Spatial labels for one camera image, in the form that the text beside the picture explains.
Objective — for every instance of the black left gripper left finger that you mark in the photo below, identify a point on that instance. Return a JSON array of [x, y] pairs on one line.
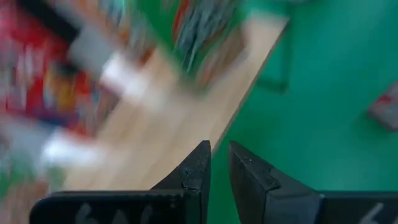
[[124, 208]]

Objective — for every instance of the green table mat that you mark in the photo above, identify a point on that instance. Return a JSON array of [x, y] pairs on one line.
[[311, 140]]

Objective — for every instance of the wooden shelf with black frame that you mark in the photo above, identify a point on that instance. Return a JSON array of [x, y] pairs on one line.
[[174, 124]]

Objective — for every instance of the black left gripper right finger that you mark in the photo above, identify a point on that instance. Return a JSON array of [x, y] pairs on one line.
[[280, 205]]

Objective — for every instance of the red Froot Loops cereal box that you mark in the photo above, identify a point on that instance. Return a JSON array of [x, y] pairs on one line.
[[385, 105], [31, 46]]

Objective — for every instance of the green Apple Jacks cereal box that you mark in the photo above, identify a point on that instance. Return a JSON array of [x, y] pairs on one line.
[[25, 183], [155, 21]]

